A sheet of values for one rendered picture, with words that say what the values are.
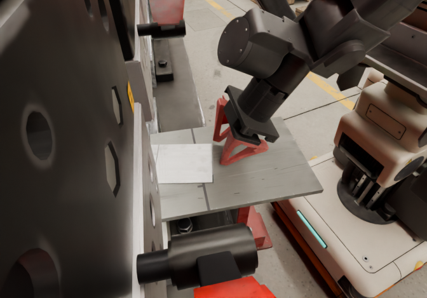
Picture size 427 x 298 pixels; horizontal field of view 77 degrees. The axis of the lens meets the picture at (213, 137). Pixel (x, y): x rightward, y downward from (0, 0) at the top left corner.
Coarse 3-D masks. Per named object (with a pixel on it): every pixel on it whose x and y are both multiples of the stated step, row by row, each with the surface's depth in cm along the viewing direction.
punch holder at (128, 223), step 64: (0, 0) 4; (64, 0) 6; (0, 64) 3; (64, 64) 6; (0, 128) 3; (64, 128) 5; (128, 128) 13; (0, 192) 3; (64, 192) 5; (128, 192) 11; (0, 256) 3; (64, 256) 4; (128, 256) 9
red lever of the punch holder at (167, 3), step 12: (156, 0) 16; (168, 0) 16; (180, 0) 16; (156, 12) 18; (168, 12) 18; (180, 12) 19; (144, 24) 23; (156, 24) 23; (168, 24) 20; (180, 24) 23; (156, 36) 23; (168, 36) 23; (180, 36) 24
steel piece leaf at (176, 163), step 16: (176, 144) 49; (192, 144) 49; (208, 144) 49; (160, 160) 46; (176, 160) 46; (192, 160) 46; (208, 160) 46; (160, 176) 44; (176, 176) 44; (192, 176) 44; (208, 176) 44
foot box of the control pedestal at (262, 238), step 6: (252, 210) 137; (252, 216) 135; (258, 216) 147; (252, 222) 133; (258, 222) 133; (252, 228) 130; (258, 228) 130; (264, 228) 142; (258, 234) 128; (264, 234) 128; (258, 240) 129; (264, 240) 138; (270, 240) 138; (258, 246) 134; (264, 246) 135; (270, 246) 135
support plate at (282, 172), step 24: (216, 144) 49; (240, 144) 49; (288, 144) 49; (216, 168) 45; (240, 168) 45; (264, 168) 45; (288, 168) 45; (168, 192) 42; (192, 192) 42; (216, 192) 42; (240, 192) 42; (264, 192) 42; (288, 192) 42; (312, 192) 42; (168, 216) 39; (192, 216) 40
